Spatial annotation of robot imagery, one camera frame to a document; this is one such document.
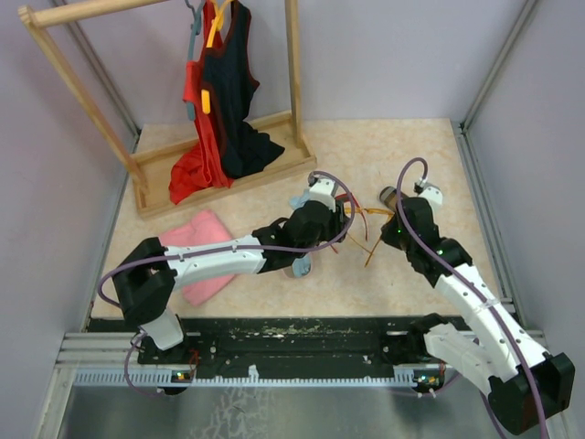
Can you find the wooden clothes rack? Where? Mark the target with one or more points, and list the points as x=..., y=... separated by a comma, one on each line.
x=150, y=170

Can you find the yellow hanger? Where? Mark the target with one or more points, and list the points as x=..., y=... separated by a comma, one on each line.
x=217, y=24

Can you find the orange sunglasses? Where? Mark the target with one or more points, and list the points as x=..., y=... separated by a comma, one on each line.
x=371, y=240

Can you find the light blue cleaning cloth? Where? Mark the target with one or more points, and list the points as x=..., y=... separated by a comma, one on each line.
x=302, y=266

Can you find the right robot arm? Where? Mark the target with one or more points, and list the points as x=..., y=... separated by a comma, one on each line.
x=524, y=384

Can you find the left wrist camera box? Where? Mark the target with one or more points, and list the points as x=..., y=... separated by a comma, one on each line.
x=323, y=190

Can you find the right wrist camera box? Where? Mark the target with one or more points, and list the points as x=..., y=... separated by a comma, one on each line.
x=424, y=189

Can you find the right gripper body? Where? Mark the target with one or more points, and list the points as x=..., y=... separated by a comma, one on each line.
x=392, y=235

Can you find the small blue cloth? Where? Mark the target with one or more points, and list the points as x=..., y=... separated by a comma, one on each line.
x=297, y=202

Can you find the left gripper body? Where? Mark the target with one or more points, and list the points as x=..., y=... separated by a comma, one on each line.
x=335, y=222

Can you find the white cable duct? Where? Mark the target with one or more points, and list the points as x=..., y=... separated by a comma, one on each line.
x=171, y=378

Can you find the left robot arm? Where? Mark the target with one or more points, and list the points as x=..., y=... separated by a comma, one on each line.
x=151, y=272

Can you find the brown glasses case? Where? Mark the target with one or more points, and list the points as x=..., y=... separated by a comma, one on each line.
x=389, y=197

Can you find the black tank top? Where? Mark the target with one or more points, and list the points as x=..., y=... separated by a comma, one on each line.
x=226, y=77

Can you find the grey-blue hanger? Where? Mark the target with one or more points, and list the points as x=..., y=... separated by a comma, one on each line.
x=195, y=30

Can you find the red sunglasses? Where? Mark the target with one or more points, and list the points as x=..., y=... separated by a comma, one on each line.
x=345, y=198

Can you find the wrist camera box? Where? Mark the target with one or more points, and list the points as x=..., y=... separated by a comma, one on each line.
x=424, y=189
x=323, y=190

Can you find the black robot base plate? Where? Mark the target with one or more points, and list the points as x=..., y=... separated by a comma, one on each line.
x=292, y=348

